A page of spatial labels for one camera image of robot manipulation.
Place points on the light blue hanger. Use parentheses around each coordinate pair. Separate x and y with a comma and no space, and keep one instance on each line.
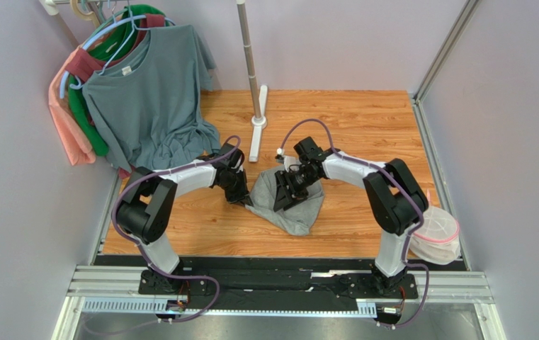
(102,32)

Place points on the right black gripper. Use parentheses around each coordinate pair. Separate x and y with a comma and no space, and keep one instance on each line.
(290,185)

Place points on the white clothes rack stand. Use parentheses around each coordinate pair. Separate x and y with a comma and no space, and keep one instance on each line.
(259,94)

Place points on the grey cloth napkin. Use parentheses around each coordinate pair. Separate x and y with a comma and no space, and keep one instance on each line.
(296,221)

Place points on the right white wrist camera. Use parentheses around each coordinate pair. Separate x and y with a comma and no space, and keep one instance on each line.
(289,163)

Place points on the green t-shirt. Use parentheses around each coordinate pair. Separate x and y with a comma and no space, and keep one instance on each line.
(83,118)

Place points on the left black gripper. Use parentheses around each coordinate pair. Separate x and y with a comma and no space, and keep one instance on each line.
(241,195)

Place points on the aluminium frame post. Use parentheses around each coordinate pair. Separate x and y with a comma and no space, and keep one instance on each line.
(457,29)

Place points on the pink t-shirt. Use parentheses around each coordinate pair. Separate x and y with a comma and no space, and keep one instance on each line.
(76,145)

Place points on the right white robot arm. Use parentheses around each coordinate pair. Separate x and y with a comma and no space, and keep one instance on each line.
(396,199)

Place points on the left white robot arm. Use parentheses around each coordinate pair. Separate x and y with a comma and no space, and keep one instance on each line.
(142,211)

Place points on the maroon t-shirt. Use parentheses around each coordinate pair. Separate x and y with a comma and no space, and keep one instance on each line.
(114,48)

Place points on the grey-blue t-shirt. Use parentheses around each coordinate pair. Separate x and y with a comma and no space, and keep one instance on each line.
(147,107)

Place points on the white mesh laundry basket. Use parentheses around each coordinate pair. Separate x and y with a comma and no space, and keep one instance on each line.
(437,241)

